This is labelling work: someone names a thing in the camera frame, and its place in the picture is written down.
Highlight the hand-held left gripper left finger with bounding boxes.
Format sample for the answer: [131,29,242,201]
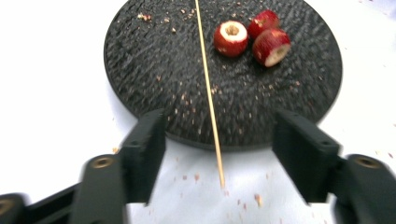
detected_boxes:
[119,107,168,206]

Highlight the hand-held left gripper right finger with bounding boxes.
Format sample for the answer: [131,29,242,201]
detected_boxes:
[272,108,341,204]

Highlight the black round textured plate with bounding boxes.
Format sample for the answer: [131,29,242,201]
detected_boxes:
[103,0,344,153]

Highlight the thin wooden skewer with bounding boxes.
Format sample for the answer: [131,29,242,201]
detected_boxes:
[193,0,226,189]

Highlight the red cored hawthorn fruit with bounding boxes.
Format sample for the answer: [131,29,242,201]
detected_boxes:
[251,28,292,68]
[247,8,281,40]
[212,20,249,59]

